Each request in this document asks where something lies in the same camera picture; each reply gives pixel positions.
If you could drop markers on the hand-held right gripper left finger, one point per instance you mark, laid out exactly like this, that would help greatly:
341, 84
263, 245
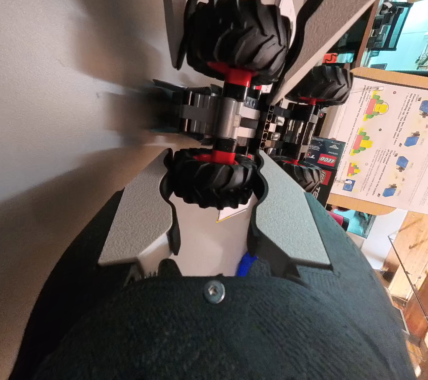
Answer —
140, 219

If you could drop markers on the blue storage bin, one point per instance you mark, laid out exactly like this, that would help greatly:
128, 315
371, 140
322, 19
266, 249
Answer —
245, 264

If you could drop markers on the grey desk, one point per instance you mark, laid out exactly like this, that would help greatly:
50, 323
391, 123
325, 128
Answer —
67, 85

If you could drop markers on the printed brick instruction sheet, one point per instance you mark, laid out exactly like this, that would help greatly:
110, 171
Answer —
384, 152

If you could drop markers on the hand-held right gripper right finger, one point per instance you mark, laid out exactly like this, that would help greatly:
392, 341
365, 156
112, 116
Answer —
291, 226

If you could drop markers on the toy brick monster truck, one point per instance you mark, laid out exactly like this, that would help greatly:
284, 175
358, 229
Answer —
227, 112

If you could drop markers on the open instruction booklet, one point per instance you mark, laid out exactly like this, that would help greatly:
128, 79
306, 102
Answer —
234, 213

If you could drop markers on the black toy set box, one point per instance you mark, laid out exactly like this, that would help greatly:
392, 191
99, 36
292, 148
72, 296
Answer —
326, 159

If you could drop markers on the instruction sheet on board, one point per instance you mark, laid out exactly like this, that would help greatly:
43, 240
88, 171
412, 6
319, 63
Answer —
367, 73

